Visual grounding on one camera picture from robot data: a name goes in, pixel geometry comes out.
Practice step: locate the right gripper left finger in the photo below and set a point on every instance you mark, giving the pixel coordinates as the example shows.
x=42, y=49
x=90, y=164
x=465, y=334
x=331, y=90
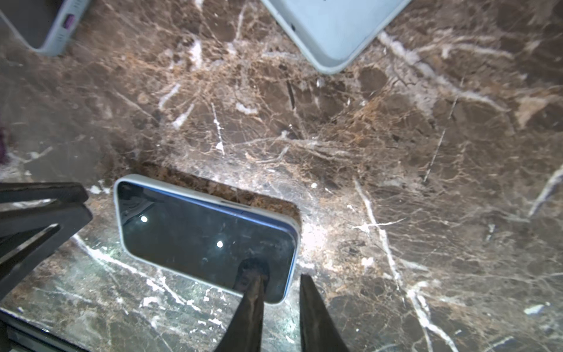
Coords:
x=245, y=330

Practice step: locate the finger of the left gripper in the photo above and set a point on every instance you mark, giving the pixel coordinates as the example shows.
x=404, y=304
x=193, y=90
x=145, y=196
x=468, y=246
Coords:
x=29, y=236
x=25, y=192

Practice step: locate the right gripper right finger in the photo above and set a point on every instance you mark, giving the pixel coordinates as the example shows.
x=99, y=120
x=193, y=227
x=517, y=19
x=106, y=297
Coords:
x=318, y=332

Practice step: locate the light blue phone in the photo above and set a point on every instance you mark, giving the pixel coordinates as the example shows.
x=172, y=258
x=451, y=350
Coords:
x=44, y=26
x=121, y=220
x=332, y=33

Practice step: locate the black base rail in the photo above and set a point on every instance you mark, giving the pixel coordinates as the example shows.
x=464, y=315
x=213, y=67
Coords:
x=18, y=335

